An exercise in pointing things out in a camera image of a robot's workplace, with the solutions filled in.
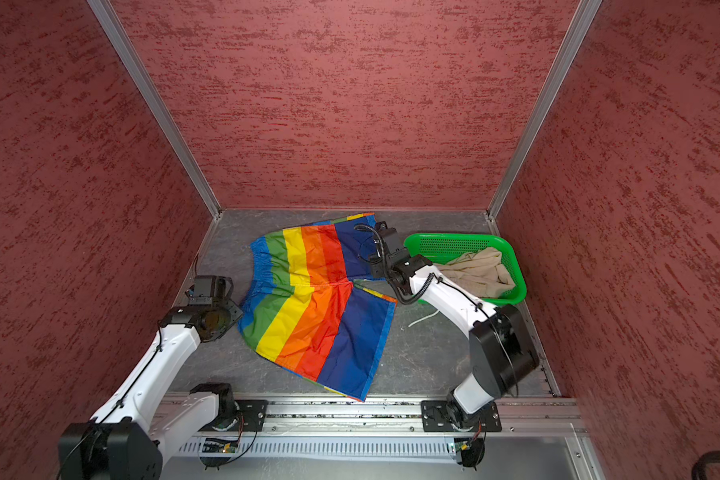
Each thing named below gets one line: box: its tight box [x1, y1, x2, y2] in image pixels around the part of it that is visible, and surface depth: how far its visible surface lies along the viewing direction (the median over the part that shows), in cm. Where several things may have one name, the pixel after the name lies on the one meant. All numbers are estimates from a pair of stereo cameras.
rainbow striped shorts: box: [238, 213, 397, 402], surface depth 93 cm
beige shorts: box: [434, 247, 516, 299], surface depth 97 cm
